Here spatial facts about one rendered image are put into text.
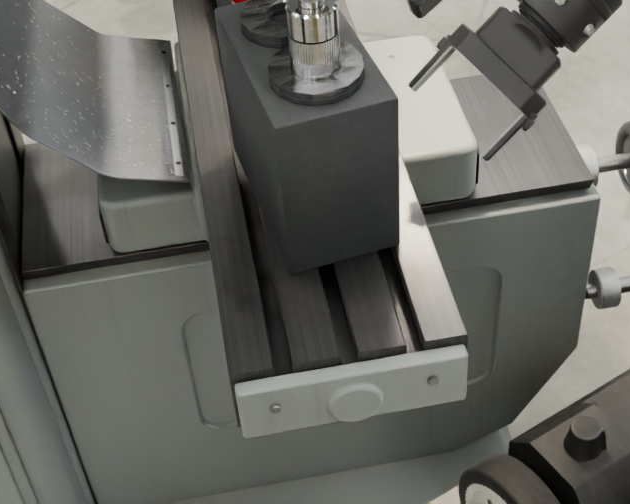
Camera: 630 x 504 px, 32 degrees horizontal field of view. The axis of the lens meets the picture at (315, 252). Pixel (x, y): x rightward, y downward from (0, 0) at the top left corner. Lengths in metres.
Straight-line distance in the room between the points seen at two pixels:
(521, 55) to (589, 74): 1.91
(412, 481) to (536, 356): 0.30
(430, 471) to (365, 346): 0.85
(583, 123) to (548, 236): 1.33
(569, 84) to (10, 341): 1.90
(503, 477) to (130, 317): 0.54
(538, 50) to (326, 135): 0.25
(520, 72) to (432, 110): 0.37
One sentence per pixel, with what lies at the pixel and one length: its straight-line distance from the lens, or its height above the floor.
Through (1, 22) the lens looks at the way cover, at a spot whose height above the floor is 1.03.
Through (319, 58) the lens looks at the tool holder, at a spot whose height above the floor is 1.17.
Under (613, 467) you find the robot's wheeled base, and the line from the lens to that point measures 1.39.
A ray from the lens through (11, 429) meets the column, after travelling 1.60.
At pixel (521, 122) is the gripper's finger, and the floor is 1.04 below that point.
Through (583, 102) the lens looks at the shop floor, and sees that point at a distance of 2.94.
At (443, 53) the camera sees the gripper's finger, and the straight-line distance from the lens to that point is 1.15.
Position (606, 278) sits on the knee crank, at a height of 0.56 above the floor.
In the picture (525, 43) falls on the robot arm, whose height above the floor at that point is 1.11.
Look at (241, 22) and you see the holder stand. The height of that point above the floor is 1.15.
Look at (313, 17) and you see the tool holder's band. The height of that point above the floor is 1.22.
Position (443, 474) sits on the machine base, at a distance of 1.86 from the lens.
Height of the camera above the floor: 1.73
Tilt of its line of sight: 44 degrees down
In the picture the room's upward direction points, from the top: 5 degrees counter-clockwise
